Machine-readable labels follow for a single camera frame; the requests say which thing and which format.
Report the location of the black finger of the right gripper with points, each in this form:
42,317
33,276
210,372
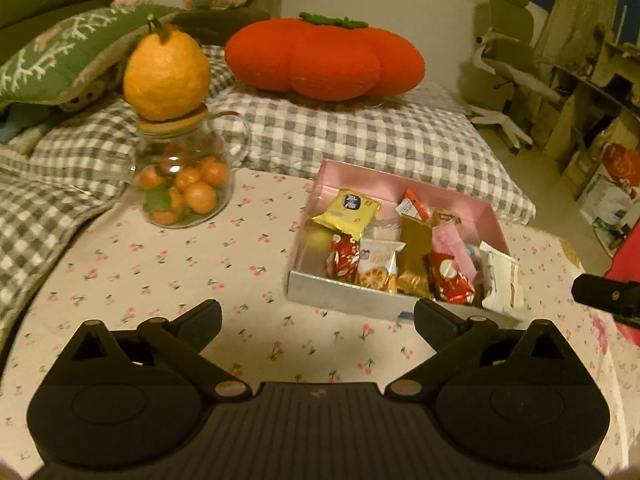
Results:
621,300

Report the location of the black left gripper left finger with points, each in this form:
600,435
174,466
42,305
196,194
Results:
115,399

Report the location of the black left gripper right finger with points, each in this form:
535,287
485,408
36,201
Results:
503,399

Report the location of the pink biscuit packet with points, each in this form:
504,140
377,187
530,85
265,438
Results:
446,239

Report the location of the gold bar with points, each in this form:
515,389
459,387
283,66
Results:
413,277

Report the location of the lotus root chip packet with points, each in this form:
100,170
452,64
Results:
377,266

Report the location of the orange white snack sachet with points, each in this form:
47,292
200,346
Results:
410,206

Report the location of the red foil candy packet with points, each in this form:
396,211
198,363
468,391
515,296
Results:
343,259

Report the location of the yellow snack packet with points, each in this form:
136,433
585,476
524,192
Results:
349,213

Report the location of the red plastic chair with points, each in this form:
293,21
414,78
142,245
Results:
625,267

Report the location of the white printed bag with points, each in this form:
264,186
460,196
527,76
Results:
610,201

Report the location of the cherry print tablecloth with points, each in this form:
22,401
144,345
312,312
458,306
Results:
122,270

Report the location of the small brown cake packet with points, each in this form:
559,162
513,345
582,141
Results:
442,215

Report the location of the grey checkered blanket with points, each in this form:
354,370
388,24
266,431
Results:
77,170

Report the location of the clear white candy bag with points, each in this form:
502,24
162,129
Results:
383,230

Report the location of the pink silver cardboard box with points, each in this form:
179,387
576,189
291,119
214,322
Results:
307,282

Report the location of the glass jar with wooden lid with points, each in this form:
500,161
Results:
184,166

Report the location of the white office chair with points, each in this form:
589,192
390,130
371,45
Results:
505,50

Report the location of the monkey plush toy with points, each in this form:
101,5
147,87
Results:
91,84

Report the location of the large yellow pomelo fruit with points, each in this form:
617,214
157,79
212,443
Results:
167,75

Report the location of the green embroidered pillow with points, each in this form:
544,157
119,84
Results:
60,63

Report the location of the red tomato shaped cushion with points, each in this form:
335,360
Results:
324,59

